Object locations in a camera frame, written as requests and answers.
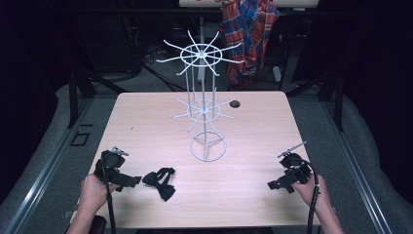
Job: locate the black chair armrest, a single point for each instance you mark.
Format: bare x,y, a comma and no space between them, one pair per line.
98,225

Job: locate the plaid shirt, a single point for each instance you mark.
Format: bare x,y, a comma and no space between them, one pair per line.
248,35

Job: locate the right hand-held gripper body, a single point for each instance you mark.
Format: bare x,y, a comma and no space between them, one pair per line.
294,167

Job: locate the black metal stand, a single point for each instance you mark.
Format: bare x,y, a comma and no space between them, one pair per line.
339,104
72,97

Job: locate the person's right hand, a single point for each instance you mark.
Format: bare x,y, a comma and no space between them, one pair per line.
311,193

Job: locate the black round table hole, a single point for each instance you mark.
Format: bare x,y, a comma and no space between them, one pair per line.
234,104

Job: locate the black bow tie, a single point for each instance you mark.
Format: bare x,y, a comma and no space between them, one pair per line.
161,182

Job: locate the metal floor rail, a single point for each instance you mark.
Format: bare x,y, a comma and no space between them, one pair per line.
42,172
354,169

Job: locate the person's left hand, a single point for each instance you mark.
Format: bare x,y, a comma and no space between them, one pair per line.
94,193

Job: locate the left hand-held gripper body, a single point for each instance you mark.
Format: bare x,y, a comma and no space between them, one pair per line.
109,161

